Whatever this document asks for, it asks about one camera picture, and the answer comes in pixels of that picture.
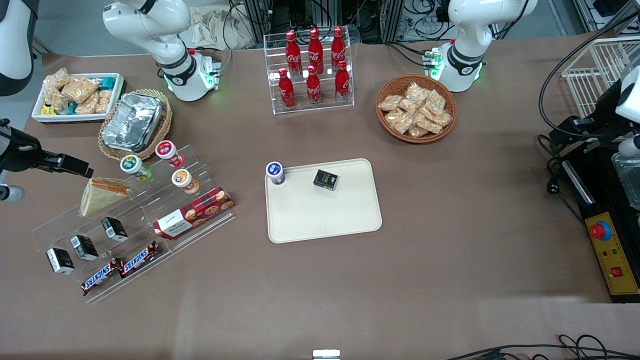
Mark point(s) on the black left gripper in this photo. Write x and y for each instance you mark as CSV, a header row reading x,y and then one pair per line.
x,y
601,115

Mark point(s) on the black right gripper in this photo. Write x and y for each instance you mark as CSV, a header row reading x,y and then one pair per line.
x,y
19,152

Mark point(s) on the triangle sandwich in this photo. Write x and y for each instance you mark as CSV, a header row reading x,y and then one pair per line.
x,y
100,197

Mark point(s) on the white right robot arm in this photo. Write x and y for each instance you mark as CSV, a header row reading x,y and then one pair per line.
x,y
165,30

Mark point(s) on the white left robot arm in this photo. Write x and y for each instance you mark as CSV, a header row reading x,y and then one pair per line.
x,y
470,25

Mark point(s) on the beige plastic tray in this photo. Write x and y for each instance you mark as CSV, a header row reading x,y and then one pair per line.
x,y
320,215

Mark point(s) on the white rectangular bin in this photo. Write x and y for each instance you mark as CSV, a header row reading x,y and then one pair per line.
x,y
75,118

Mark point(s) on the green lid yogurt bottle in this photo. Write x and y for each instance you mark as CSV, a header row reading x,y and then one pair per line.
x,y
131,165

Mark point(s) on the yellow snack packet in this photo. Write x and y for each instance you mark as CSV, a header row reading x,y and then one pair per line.
x,y
47,109

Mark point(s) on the clear packet of crackers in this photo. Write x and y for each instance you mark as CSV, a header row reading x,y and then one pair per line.
x,y
104,101
87,104
56,79
55,100
80,89

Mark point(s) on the clear plastic container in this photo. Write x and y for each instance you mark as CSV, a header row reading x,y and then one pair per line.
x,y
629,180

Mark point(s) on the aluminium foil container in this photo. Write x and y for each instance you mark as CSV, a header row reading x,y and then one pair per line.
x,y
132,122

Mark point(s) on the small black box white label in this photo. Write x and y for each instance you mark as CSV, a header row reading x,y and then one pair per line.
x,y
84,248
60,261
115,229

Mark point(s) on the teal snack packet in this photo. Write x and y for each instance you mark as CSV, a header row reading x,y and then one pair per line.
x,y
107,82

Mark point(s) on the red emergency stop button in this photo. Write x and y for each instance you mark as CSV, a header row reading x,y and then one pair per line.
x,y
599,230

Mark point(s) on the red lid yogurt bottle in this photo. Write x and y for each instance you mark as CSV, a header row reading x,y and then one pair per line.
x,y
166,150

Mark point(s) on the clear acrylic tiered stand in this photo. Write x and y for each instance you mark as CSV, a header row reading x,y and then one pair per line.
x,y
165,200

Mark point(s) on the oval wicker basket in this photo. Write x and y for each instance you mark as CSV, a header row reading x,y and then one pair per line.
x,y
166,125

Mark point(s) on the orange lid yogurt bottle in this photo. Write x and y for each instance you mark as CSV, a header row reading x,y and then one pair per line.
x,y
181,178

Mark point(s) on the snickers bar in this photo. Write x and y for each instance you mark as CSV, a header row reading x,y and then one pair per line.
x,y
100,277
140,259

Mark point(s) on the red plaid cookie box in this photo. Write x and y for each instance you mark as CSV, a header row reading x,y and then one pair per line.
x,y
195,212

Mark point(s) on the black control box yellow panel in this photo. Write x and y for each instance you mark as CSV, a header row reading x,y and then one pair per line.
x,y
612,270

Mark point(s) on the clear packet of biscuits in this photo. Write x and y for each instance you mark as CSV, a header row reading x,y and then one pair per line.
x,y
409,106
418,132
390,102
416,92
436,101
429,125
400,121

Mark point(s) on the round wicker basket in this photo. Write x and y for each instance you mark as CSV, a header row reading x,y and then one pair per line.
x,y
397,84

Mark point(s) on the blue lid yogurt bottle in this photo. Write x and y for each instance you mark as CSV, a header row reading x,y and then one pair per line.
x,y
274,170

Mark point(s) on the red cola bottle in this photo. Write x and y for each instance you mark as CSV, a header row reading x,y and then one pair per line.
x,y
338,50
342,85
314,89
286,92
293,55
315,52

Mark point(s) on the clear acrylic bottle rack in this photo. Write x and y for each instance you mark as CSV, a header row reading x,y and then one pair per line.
x,y
310,109

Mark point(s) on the small black box gold print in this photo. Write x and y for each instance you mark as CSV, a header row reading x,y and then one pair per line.
x,y
326,180

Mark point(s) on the small silver device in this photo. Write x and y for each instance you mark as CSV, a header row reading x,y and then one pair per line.
x,y
326,355

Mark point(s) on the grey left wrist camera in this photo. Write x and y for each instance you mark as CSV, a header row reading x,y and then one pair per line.
x,y
630,146

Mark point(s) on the aluminium frame post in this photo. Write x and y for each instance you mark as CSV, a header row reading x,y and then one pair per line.
x,y
392,20
257,20

